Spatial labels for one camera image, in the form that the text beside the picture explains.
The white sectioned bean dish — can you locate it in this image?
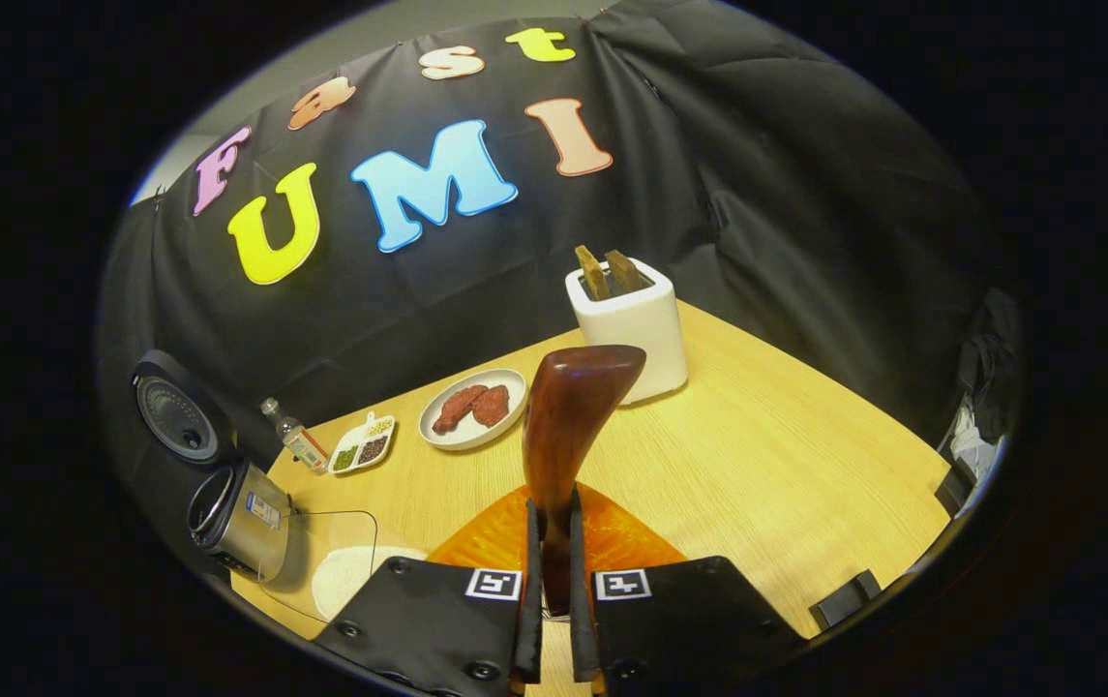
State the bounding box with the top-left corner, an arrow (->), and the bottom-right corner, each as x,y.
328,413 -> 397,475

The black backdrop cloth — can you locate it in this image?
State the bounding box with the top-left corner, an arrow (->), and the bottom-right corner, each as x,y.
94,0 -> 1019,582

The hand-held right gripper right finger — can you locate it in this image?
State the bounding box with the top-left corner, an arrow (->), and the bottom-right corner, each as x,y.
568,482 -> 811,697

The dark grey rice cooker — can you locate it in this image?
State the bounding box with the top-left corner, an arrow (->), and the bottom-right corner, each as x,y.
131,348 -> 295,582

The white oval plate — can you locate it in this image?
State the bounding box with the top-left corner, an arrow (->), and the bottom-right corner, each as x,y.
418,368 -> 528,452

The white rice pile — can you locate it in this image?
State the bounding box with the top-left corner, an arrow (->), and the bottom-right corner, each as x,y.
312,545 -> 429,621

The clear plastic rice container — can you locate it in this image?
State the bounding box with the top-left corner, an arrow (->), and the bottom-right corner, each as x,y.
258,510 -> 429,622

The small clear glass bottle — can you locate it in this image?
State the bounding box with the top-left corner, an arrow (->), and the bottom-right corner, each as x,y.
260,397 -> 330,473

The white toaster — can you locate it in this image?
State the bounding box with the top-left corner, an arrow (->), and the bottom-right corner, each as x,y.
565,257 -> 689,405

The red meat piece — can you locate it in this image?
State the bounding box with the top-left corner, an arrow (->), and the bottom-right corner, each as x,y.
471,384 -> 511,428
432,384 -> 489,435

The dark cloth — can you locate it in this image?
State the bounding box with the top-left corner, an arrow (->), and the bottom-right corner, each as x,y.
941,286 -> 1024,456

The black table clamp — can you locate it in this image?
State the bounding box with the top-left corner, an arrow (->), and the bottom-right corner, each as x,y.
810,569 -> 883,630
936,465 -> 975,514

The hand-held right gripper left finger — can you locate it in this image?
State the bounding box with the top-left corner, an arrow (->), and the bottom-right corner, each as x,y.
314,482 -> 545,697

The brown wooden spoon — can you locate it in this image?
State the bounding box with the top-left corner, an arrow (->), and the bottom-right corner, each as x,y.
522,345 -> 647,619

